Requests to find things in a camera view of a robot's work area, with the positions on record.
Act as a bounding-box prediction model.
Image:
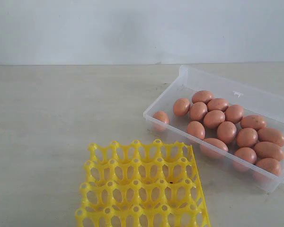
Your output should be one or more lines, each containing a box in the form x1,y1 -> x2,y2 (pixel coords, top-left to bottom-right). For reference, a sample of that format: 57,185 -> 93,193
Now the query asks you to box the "brown egg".
204,110 -> 225,129
253,158 -> 281,183
189,102 -> 208,121
207,98 -> 229,112
236,128 -> 258,148
192,90 -> 214,104
232,147 -> 257,172
254,141 -> 284,161
187,121 -> 205,140
240,114 -> 267,131
200,138 -> 228,159
153,111 -> 169,132
217,121 -> 237,144
225,105 -> 244,124
257,127 -> 284,147
173,98 -> 190,116

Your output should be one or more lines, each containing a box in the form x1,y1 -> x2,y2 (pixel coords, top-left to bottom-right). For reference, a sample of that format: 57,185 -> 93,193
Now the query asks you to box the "clear plastic container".
143,66 -> 284,192

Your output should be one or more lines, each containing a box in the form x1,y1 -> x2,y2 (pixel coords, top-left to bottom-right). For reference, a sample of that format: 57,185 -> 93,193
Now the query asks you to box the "yellow plastic egg tray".
75,139 -> 211,227

